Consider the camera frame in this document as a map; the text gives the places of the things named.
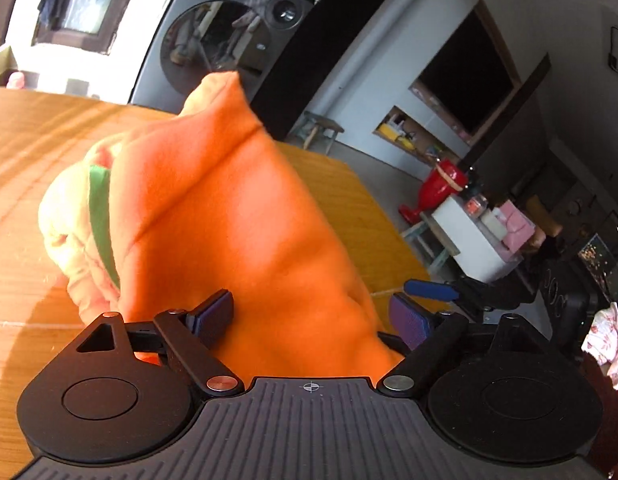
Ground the black television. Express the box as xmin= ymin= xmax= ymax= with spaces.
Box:
xmin=408 ymin=0 xmax=521 ymax=147

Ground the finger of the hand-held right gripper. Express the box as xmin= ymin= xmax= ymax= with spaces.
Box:
xmin=403 ymin=279 xmax=461 ymax=303

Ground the floral cloth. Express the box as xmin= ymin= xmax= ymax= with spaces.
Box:
xmin=581 ymin=301 xmax=618 ymax=394

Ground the yellow box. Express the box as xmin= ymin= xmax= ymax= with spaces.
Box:
xmin=378 ymin=121 xmax=416 ymax=149

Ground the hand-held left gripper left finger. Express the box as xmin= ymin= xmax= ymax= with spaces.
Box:
xmin=75 ymin=288 xmax=246 ymax=396

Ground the white container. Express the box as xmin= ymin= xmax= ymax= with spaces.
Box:
xmin=481 ymin=207 xmax=508 ymax=239

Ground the black speaker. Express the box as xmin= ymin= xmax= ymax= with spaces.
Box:
xmin=538 ymin=257 xmax=593 ymax=359

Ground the red vase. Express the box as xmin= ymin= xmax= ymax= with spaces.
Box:
xmin=399 ymin=156 xmax=466 ymax=225

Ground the dark wooden stool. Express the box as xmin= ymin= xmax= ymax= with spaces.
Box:
xmin=295 ymin=111 xmax=346 ymax=156

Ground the orange pumpkin costume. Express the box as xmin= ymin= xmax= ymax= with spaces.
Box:
xmin=39 ymin=71 xmax=408 ymax=379

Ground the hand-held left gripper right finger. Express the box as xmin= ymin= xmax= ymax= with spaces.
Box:
xmin=376 ymin=292 xmax=547 ymax=397

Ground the grey washing machine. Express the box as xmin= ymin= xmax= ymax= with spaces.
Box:
xmin=129 ymin=0 xmax=331 ymax=117

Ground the pink box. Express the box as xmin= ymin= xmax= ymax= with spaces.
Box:
xmin=496 ymin=199 xmax=536 ymax=252

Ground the white low side table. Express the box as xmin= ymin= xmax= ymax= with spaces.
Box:
xmin=431 ymin=195 xmax=523 ymax=284

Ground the red label jar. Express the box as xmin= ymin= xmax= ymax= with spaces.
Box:
xmin=463 ymin=179 xmax=490 ymax=217

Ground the tall black panel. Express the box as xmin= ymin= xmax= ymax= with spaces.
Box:
xmin=250 ymin=0 xmax=421 ymax=142

